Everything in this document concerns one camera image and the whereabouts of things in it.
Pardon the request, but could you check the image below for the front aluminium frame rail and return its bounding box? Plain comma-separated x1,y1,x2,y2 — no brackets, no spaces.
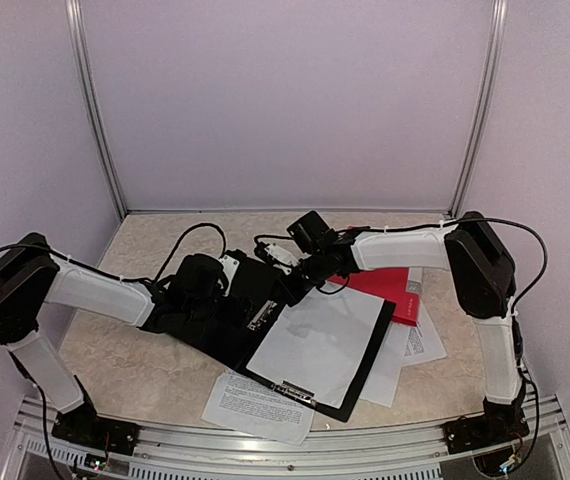
0,394,570,480

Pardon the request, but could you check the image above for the white paper sheet underneath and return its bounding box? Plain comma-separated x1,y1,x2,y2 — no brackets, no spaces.
359,322,410,408

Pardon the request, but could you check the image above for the left aluminium corner post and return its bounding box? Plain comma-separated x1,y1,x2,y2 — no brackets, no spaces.
65,0,130,222

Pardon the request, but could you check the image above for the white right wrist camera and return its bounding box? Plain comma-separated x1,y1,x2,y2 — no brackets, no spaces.
254,241,299,274

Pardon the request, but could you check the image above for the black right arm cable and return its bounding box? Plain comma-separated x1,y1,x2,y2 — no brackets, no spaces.
254,217,551,311

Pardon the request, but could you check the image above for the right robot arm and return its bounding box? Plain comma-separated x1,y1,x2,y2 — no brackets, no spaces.
267,211,525,444

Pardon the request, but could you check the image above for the right aluminium corner post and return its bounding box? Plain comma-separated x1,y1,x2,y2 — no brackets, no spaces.
446,0,508,218

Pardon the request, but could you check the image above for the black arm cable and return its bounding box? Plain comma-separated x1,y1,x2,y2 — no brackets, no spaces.
254,217,551,311
0,222,229,337

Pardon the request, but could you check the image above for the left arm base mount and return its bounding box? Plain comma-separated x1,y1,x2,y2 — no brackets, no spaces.
52,412,141,456

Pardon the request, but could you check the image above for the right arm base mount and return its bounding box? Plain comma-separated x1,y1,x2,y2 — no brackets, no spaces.
442,398,530,454

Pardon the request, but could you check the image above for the silver spine lever clip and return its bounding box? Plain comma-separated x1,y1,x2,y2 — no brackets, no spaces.
246,301,278,331

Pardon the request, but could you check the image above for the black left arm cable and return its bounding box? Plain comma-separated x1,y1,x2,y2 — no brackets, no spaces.
0,222,229,337

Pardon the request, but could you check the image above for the white paper sheet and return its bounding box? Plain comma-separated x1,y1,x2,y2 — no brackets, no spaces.
247,289,384,407

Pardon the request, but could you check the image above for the silver metal folder clip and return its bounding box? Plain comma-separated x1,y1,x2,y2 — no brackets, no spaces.
274,381,314,403

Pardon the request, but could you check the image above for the red plastic folder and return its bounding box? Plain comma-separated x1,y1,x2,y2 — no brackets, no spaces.
320,268,423,327

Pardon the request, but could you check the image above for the printed sheet under red folder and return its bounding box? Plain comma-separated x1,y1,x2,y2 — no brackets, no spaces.
403,303,447,366

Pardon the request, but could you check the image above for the aluminium corner post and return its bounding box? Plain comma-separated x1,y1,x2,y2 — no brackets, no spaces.
446,0,508,218
65,0,130,222

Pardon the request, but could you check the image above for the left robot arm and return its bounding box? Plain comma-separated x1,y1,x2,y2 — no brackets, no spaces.
0,232,240,445

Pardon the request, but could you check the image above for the black clip folder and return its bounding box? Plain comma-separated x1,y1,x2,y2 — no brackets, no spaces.
141,250,394,422

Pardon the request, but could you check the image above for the printed text paper sheet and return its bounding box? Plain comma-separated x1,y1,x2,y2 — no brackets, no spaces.
201,372,314,445

